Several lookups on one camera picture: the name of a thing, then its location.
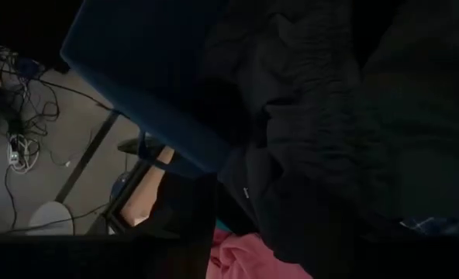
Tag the blue plaid shirt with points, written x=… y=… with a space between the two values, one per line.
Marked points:
x=439 y=225

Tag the black metal table frame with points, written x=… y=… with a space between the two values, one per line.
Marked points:
x=111 y=224

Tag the black garment with tag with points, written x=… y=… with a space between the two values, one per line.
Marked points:
x=235 y=182

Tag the large dark slate garment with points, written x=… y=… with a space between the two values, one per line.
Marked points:
x=311 y=116

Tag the teal garment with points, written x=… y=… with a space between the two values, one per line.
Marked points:
x=222 y=226

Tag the white round floor lamp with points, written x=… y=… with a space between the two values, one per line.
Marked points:
x=51 y=219

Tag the navy white striped fabric bin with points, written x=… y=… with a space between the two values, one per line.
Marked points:
x=156 y=77

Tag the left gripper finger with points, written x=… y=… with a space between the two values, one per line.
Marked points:
x=183 y=252

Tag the coral pink garment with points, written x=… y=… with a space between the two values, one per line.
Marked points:
x=245 y=259

